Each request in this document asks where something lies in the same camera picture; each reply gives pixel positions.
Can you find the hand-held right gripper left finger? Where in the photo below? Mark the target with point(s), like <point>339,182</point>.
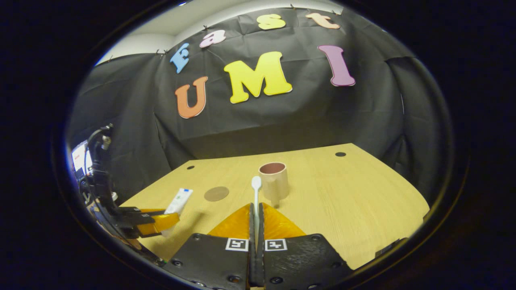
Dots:
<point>213,262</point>

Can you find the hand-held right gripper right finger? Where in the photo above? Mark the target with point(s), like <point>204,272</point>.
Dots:
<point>302,262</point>

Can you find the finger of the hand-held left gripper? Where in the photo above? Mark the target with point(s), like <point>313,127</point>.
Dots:
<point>141,210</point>
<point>155,223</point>

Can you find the white toothpaste tube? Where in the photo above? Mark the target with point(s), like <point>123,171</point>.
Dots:
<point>179,201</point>

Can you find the round brown coaster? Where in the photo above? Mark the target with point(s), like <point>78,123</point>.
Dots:
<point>216,193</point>

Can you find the beige cup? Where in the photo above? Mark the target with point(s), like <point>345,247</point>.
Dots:
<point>276,185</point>

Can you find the white toothbrush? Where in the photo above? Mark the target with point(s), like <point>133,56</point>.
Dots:
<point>256,183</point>

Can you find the bright white monitor screen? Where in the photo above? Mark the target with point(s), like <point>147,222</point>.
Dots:
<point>80,159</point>

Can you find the black backdrop cloth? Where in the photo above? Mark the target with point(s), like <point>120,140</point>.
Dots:
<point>282,121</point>

